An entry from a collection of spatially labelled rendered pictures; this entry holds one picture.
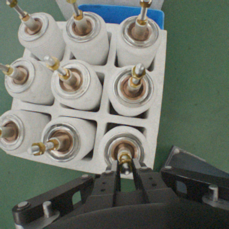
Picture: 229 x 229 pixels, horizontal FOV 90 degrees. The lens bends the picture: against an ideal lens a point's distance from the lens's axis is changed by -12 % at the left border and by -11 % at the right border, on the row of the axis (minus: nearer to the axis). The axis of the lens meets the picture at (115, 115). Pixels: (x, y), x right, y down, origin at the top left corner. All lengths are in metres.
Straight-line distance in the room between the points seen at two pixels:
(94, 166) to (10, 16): 0.84
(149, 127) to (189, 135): 0.27
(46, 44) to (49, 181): 0.48
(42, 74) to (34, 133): 0.12
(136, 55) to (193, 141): 0.40
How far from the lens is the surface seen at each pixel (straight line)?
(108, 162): 0.24
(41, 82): 0.31
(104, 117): 0.31
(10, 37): 0.83
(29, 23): 0.35
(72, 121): 0.25
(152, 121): 0.31
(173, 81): 0.55
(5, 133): 0.30
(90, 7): 0.56
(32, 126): 0.30
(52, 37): 0.35
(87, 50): 0.30
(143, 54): 0.28
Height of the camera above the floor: 0.48
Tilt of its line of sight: 86 degrees down
